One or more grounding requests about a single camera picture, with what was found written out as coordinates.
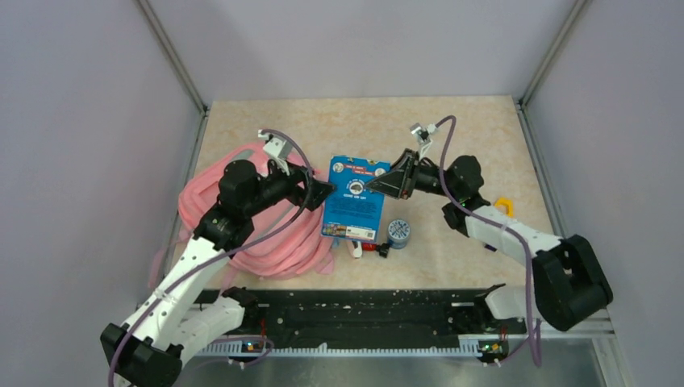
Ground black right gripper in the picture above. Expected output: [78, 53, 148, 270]
[365, 148, 458, 200]

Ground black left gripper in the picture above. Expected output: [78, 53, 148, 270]
[244, 156, 336, 217]

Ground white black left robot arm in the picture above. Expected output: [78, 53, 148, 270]
[100, 160, 336, 386]

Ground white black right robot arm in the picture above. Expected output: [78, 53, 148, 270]
[365, 149, 614, 332]

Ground blue slime jar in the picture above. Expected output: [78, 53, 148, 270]
[387, 218, 411, 249]

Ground red black stamp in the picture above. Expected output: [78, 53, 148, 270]
[361, 243, 390, 258]

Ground yellow triangular toy block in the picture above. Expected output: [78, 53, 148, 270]
[494, 197, 515, 218]

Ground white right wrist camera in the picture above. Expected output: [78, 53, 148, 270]
[410, 123, 439, 160]

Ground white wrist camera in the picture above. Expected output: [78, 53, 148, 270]
[410, 123, 439, 160]
[257, 129, 292, 176]

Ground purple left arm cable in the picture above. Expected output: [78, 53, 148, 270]
[106, 127, 316, 387]

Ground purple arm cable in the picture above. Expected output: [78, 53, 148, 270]
[106, 127, 316, 387]
[435, 114, 544, 369]

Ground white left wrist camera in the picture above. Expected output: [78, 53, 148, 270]
[257, 129, 292, 176]

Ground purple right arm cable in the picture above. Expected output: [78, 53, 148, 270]
[435, 114, 544, 369]

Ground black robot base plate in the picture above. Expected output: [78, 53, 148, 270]
[169, 287, 528, 362]

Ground aluminium frame rail left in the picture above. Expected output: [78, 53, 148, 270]
[136, 0, 211, 300]

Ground aluminium frame rail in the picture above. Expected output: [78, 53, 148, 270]
[515, 0, 592, 236]
[136, 0, 211, 300]

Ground aluminium frame rail right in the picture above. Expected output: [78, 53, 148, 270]
[515, 0, 592, 236]

